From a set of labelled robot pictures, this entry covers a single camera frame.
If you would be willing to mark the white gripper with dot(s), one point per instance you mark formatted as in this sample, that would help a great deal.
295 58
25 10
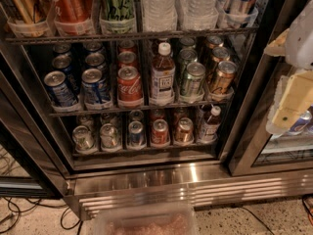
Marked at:
300 41

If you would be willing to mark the blue can behind door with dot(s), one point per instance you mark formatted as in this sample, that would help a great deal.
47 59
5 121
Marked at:
299 125

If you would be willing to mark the gold can front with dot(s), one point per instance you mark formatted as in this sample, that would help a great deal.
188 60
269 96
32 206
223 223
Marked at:
222 78

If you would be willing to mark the red bull can top shelf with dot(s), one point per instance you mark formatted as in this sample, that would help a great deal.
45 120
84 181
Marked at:
239 12

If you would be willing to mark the red bull can shelf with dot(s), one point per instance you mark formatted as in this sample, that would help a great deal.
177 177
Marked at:
136 134
239 12

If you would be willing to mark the fridge glass door right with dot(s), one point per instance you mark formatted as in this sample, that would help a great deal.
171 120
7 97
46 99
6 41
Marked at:
256 151

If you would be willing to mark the tea bottle bottom shelf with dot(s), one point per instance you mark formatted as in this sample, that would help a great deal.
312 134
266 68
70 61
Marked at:
209 124

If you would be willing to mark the green can front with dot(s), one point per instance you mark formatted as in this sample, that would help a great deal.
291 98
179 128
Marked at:
191 82

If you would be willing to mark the water bottle shelf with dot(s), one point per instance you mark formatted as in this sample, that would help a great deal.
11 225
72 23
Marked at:
159 15
197 14

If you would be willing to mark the copper can bottom shelf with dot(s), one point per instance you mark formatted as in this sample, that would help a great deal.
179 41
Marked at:
184 130

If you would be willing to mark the red soda can bottom shelf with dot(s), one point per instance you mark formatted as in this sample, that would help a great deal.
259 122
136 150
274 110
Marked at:
160 132

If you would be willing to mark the red coca cola can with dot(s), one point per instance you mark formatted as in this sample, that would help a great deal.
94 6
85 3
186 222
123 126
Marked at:
129 87

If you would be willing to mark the red bull can bottom shelf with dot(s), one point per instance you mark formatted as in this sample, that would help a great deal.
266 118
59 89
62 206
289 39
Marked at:
136 134

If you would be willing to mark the green can top shelf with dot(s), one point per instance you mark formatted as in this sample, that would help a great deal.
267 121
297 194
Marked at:
118 16

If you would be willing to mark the blue pepsi can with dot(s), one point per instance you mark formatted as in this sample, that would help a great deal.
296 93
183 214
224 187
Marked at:
59 91
97 90

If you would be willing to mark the silver green can bottom left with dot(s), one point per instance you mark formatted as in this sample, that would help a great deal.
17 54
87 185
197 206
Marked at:
83 138

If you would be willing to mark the orange can top shelf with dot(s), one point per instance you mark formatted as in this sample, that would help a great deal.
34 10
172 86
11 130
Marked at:
72 16

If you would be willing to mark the blue pepsi can front left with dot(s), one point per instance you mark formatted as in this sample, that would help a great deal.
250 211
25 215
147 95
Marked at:
59 91

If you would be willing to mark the fridge bottom steel grille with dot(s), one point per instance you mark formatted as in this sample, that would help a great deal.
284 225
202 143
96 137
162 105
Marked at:
198 184

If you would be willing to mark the gold can top shelf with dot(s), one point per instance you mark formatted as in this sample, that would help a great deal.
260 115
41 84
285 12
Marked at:
32 20

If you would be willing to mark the tea bottle white cap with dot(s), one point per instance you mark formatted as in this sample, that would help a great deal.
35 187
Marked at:
162 75

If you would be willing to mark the clear plastic bin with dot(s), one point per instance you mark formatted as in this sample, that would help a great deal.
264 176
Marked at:
153 219

